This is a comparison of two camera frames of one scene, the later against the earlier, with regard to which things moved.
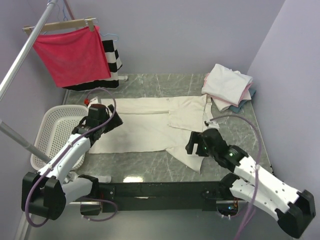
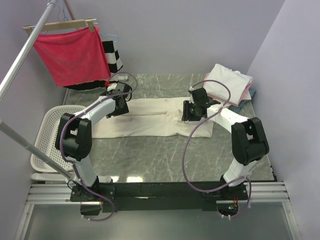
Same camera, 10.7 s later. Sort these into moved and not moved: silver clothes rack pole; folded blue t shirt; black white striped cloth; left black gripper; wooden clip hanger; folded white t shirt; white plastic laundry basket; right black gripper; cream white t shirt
Moved: cream white t shirt; right black gripper; left black gripper
Not moved: wooden clip hanger; black white striped cloth; white plastic laundry basket; folded blue t shirt; folded white t shirt; silver clothes rack pole
